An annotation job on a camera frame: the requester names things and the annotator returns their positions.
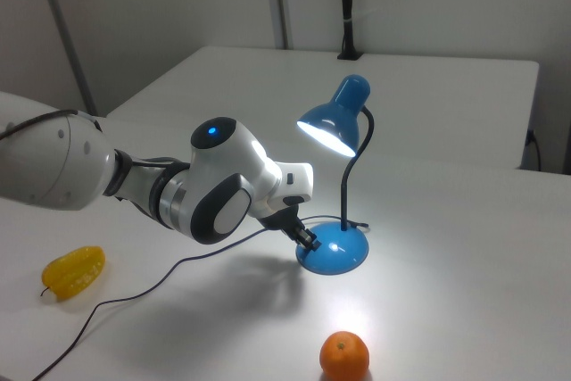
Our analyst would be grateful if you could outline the orange tangerine fruit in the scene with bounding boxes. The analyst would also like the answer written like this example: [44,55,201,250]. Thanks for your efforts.
[319,330,371,381]

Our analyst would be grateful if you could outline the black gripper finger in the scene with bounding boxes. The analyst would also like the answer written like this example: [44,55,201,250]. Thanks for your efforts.
[288,215,323,253]
[260,204,299,236]

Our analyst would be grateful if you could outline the black lamp power cable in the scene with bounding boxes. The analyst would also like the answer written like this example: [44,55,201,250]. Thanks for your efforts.
[26,214,371,381]

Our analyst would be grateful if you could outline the dark cable on robot arm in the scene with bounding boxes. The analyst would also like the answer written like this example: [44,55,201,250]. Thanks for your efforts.
[0,108,79,142]

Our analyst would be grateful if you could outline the grey partition frame post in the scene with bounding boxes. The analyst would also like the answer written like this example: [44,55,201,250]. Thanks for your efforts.
[269,0,294,50]
[34,0,98,117]

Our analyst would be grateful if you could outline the thin black hanging cable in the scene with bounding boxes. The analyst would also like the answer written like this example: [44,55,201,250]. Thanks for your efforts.
[527,129,542,173]

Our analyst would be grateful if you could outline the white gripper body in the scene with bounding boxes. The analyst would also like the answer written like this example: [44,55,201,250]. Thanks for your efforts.
[265,161,315,216]

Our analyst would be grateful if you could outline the yellow toy starfruit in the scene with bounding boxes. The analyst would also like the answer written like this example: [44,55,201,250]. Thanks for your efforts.
[40,245,107,302]

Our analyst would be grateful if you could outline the blue gooseneck desk lamp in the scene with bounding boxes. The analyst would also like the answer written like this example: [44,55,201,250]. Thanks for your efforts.
[295,73,373,275]

